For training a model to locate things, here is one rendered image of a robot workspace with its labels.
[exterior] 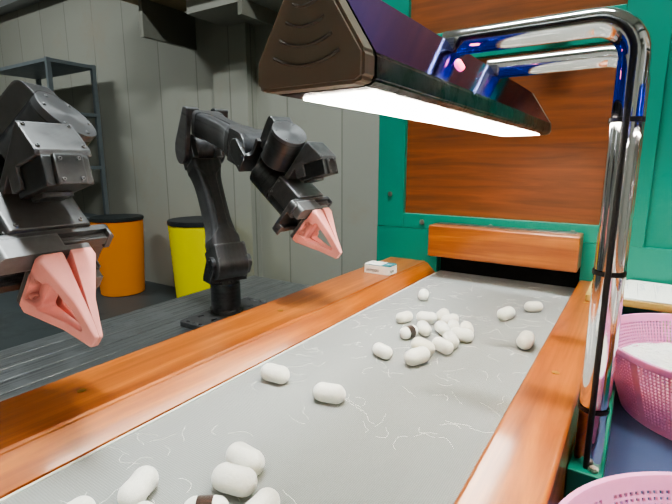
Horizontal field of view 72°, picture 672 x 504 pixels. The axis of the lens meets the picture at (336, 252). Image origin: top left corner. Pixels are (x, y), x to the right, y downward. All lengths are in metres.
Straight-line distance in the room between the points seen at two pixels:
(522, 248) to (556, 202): 0.12
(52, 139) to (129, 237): 3.32
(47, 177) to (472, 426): 0.43
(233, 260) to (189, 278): 2.09
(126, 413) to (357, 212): 2.32
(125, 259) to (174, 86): 1.33
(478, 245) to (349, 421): 0.60
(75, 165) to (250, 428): 0.28
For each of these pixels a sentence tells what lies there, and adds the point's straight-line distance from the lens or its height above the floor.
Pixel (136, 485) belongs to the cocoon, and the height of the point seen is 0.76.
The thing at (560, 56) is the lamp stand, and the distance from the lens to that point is 0.62.
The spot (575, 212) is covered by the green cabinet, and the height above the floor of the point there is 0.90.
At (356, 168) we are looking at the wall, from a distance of 2.72.
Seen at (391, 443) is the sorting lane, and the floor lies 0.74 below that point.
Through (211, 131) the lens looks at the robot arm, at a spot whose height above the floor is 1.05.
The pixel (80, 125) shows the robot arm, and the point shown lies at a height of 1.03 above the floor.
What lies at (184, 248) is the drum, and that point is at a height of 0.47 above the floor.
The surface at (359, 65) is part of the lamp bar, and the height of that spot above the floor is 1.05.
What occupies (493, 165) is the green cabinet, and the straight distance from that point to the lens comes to 1.06.
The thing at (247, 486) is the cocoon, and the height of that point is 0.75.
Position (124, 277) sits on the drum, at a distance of 3.80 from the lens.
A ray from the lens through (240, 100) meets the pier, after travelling 3.17.
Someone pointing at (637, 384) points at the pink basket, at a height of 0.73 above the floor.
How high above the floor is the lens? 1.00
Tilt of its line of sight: 11 degrees down
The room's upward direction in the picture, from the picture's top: straight up
